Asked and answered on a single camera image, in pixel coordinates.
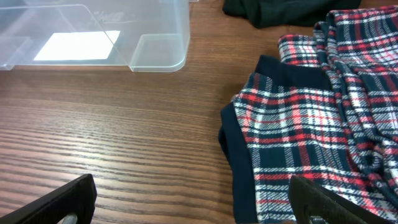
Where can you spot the clear plastic storage bin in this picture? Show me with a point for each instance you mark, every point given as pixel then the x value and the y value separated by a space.
pixel 144 35

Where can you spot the black garment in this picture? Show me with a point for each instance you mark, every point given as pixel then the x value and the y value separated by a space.
pixel 269 13

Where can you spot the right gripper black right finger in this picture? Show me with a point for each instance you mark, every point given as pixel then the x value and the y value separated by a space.
pixel 312 203

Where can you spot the red navy plaid garment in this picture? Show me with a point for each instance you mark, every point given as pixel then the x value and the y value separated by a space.
pixel 325 110

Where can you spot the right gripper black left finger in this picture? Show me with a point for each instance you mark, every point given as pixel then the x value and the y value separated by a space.
pixel 76 198

